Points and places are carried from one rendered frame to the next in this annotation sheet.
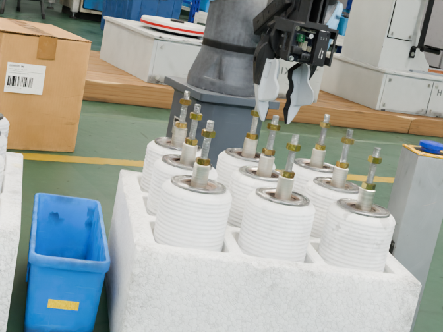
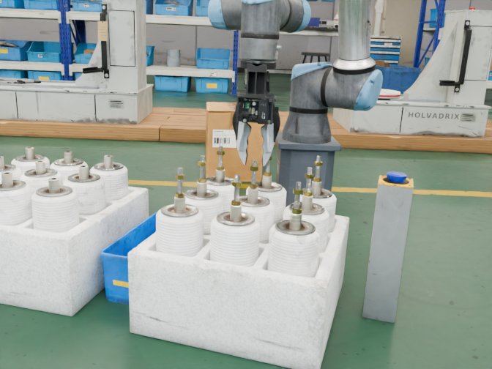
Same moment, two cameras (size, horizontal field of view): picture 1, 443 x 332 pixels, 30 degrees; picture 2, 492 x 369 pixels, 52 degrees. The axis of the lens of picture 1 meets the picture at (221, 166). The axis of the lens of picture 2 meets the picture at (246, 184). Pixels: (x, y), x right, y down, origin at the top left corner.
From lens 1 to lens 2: 0.63 m
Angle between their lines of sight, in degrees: 28
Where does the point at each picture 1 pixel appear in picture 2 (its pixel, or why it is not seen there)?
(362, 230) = (282, 244)
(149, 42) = not seen: hidden behind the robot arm
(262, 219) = (214, 234)
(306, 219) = (242, 235)
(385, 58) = not seen: outside the picture
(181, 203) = (159, 223)
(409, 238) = (379, 247)
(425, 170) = (385, 196)
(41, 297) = (108, 278)
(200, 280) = (168, 275)
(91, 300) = not seen: hidden behind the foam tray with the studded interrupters
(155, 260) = (139, 261)
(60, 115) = (250, 159)
